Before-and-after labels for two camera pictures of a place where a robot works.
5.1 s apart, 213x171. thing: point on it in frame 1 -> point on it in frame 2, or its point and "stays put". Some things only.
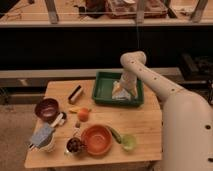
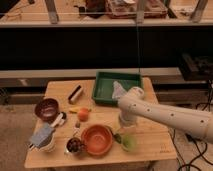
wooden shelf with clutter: x=106 y=13 stays put
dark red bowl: x=46 y=109 stays put
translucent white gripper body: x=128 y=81 -> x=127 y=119
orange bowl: x=96 y=140 stays put
